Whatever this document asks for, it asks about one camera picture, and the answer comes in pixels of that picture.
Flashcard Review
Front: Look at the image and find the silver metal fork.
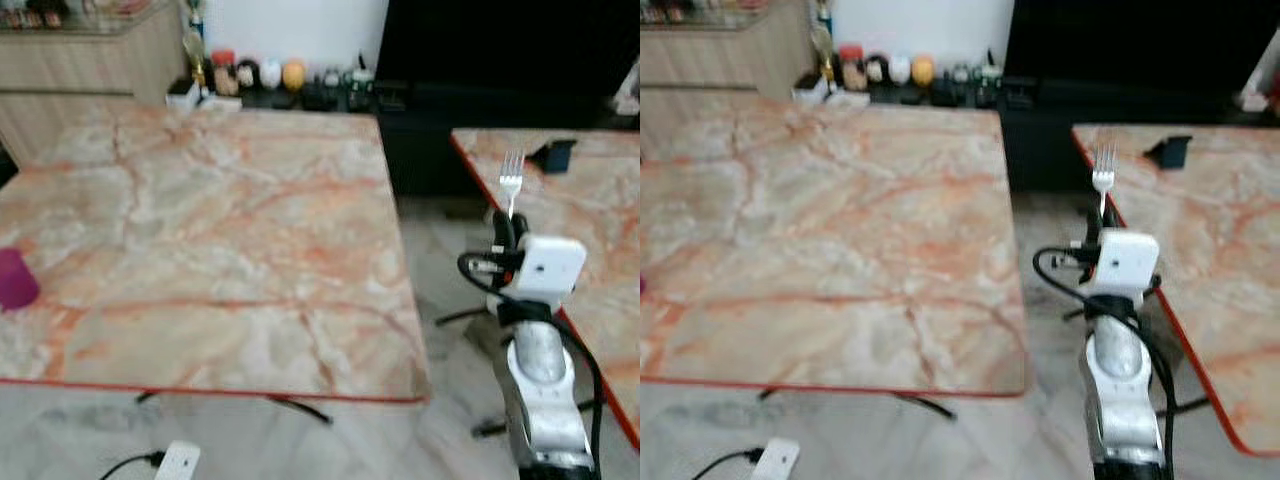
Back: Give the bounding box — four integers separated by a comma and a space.
1092, 144, 1118, 215
498, 149, 526, 219

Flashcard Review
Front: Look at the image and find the small black stand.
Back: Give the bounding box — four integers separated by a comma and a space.
1144, 135, 1195, 170
526, 139, 579, 174

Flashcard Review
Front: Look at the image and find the small green white figurine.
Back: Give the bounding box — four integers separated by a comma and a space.
346, 62, 377, 109
976, 50, 1005, 105

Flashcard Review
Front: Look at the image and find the black television screen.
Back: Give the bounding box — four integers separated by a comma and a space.
375, 0, 641, 101
1003, 0, 1280, 99

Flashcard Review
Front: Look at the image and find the light wooden sideboard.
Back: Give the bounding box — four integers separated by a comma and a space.
640, 0, 817, 103
0, 0, 191, 169

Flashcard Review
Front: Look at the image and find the red capped figurine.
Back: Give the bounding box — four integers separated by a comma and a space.
211, 48, 240, 98
838, 44, 866, 92

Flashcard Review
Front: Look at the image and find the golden trophy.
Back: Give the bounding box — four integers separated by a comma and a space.
810, 0, 839, 93
182, 0, 212, 98

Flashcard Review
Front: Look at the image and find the white flat box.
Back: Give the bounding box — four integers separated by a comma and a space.
164, 80, 243, 111

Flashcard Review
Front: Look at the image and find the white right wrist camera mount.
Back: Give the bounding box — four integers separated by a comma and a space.
487, 234, 588, 307
1091, 231, 1161, 302

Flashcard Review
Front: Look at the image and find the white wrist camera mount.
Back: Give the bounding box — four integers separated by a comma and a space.
487, 234, 588, 307
749, 437, 802, 480
154, 440, 202, 480
1091, 231, 1161, 302

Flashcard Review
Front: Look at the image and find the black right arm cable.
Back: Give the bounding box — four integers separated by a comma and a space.
457, 250, 607, 473
1032, 246, 1181, 473

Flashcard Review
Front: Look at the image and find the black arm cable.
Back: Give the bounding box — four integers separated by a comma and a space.
457, 250, 607, 473
1032, 246, 1181, 473
690, 449, 765, 480
97, 451, 166, 480

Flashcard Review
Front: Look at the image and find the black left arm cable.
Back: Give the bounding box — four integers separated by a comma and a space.
97, 451, 166, 480
690, 449, 765, 480

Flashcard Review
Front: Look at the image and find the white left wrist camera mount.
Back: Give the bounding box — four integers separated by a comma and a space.
749, 437, 802, 480
154, 440, 202, 480

